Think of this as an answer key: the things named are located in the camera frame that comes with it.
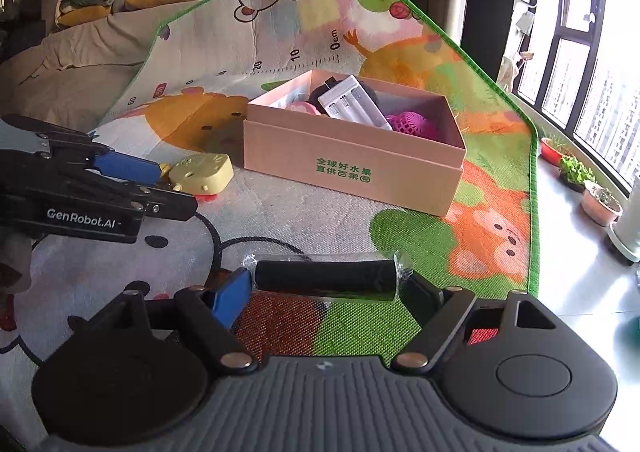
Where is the yellow cushion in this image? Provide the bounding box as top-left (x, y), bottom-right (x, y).
top-left (55, 4), bottom-right (113, 29)

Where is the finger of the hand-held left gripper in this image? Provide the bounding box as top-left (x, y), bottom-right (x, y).
top-left (30, 129), bottom-right (173, 190)
top-left (90, 179), bottom-right (199, 223)

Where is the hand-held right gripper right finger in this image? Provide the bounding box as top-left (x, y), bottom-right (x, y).
top-left (392, 277), bottom-right (556, 373)

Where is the dark pot of green plants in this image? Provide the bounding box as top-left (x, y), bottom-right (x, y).
top-left (560, 156), bottom-right (596, 193)

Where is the black roll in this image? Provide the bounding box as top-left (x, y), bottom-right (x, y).
top-left (242, 252), bottom-right (413, 303)

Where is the pink toy fries holder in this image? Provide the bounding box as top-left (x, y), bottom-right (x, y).
top-left (285, 101), bottom-right (323, 117)

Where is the pink cardboard box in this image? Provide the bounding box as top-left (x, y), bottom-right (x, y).
top-left (242, 69), bottom-right (468, 219)

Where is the cartoon printed play mat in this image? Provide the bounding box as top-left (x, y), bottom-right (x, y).
top-left (0, 0), bottom-right (541, 383)

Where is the tall white flower pot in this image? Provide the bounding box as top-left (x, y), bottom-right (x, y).
top-left (607, 177), bottom-right (640, 265)

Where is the red flower pot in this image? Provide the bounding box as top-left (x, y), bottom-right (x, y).
top-left (540, 137), bottom-right (571, 167)

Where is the black framed window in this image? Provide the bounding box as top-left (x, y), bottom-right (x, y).
top-left (515, 0), bottom-right (640, 193)

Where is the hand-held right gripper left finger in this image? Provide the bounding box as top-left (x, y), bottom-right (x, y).
top-left (82, 268), bottom-right (257, 374)

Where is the beige covered sofa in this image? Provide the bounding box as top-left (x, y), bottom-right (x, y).
top-left (0, 0), bottom-right (201, 133)

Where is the pale pink flower pot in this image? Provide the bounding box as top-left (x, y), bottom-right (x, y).
top-left (581, 181), bottom-right (623, 227)

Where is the yellow plastic animal toy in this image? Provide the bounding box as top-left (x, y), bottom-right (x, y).
top-left (167, 153), bottom-right (234, 203)

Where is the white battery charger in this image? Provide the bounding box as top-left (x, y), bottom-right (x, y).
top-left (318, 75), bottom-right (393, 131)

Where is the pink plastic toy basket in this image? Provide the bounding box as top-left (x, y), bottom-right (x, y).
top-left (385, 109), bottom-right (448, 139)

